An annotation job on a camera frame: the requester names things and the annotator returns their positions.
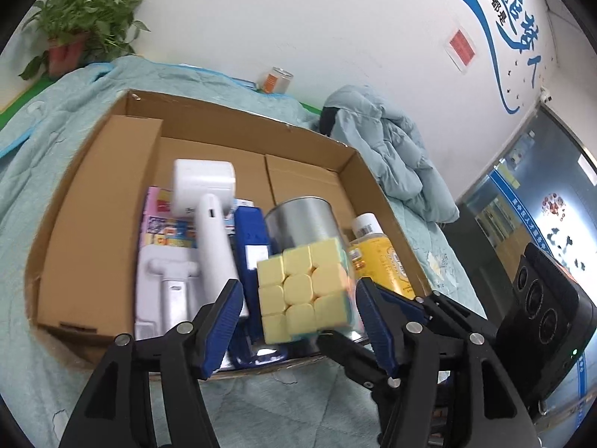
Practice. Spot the blue wall lettering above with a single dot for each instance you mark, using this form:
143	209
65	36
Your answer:
494	23

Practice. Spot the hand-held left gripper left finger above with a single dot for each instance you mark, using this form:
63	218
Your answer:
224	331

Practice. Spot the yellow label jar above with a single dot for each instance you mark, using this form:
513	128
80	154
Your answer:
382	261

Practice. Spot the pale yellow puzzle cube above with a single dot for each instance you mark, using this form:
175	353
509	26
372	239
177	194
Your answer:
298	289

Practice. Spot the brown cardboard box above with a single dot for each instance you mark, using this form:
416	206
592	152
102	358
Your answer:
93	196

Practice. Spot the white blister pack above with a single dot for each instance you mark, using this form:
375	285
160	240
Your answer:
161	284

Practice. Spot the glass door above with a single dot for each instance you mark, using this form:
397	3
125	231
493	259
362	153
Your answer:
513	196

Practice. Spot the blue bottle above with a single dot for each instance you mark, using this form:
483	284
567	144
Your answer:
249	238

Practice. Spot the light blue puffer jacket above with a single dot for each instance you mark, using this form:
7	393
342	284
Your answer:
396	149

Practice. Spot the white handheld appliance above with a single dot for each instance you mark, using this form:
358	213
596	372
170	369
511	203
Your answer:
205	186

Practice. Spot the silver metal can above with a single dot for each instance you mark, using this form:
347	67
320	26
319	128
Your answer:
298	221

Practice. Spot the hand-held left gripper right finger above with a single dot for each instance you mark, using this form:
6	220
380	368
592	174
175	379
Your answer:
375	331

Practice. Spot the orange label can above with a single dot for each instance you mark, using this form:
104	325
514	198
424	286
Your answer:
276	80

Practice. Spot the white security camera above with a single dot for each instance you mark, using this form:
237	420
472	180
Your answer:
545	94

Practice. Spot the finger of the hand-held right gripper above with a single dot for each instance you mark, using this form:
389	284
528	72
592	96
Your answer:
354	359

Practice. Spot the colourful board game box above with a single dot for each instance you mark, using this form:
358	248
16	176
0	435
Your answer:
161	224

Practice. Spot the red wall notice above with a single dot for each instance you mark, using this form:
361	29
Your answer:
461	46

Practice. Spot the small potted plant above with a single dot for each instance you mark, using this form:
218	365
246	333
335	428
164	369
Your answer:
93	4

